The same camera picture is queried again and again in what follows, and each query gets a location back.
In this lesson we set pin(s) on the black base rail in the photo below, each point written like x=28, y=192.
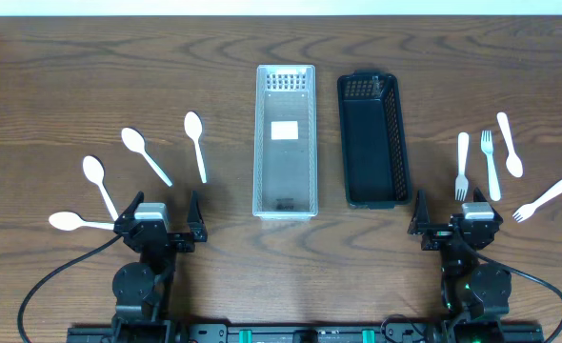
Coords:
x=394, y=331

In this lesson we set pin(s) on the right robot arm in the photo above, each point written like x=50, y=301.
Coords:
x=475, y=292

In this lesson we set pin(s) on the black plastic basket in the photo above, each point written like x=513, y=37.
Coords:
x=375, y=156

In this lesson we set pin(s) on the clear plastic basket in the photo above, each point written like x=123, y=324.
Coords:
x=285, y=143

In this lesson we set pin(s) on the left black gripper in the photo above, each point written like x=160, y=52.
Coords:
x=159, y=236

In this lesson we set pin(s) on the white plastic spoon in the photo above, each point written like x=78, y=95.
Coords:
x=95, y=173
x=513, y=161
x=135, y=142
x=193, y=128
x=70, y=221

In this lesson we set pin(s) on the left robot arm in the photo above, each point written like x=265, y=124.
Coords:
x=143, y=288

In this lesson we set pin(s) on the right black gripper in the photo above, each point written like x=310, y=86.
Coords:
x=452, y=235

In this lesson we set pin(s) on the white plastic fork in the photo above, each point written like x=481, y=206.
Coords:
x=527, y=210
x=461, y=182
x=486, y=146

